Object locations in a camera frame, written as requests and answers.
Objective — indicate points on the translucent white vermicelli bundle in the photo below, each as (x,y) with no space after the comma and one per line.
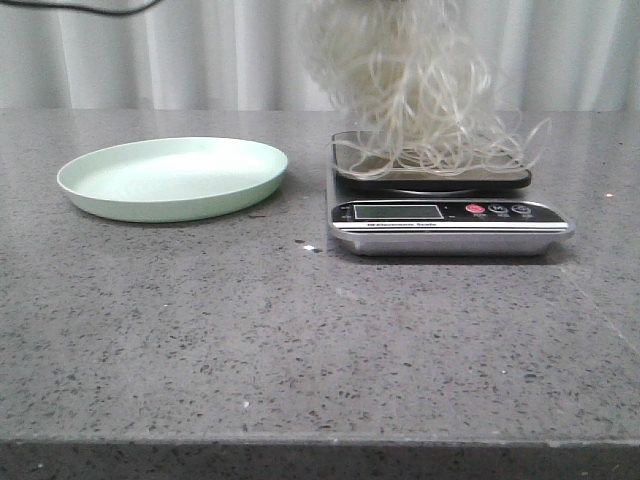
(409,73)

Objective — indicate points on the silver digital kitchen scale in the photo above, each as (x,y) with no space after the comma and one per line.
(377,208)

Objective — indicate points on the light green plastic plate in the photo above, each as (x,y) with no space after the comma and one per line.
(173,179)

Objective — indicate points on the white pleated curtain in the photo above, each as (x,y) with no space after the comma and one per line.
(245,55)

